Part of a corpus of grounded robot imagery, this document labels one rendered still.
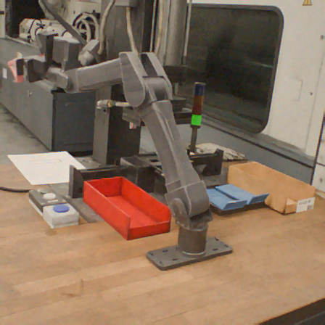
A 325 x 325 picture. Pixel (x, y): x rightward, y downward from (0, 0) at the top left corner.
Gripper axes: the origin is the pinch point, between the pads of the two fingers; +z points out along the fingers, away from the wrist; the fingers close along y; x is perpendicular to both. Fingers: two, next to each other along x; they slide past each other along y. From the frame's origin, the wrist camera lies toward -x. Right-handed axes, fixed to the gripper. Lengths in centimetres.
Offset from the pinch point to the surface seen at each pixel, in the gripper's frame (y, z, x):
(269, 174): -48, -59, 33
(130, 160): -12.7, -31.2, 25.6
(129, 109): -13.7, -29.7, 10.2
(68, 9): -280, 344, 60
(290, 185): -46, -68, 33
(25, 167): 4.3, -0.7, 33.6
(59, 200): 15.0, -33.5, 26.0
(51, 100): -166, 228, 116
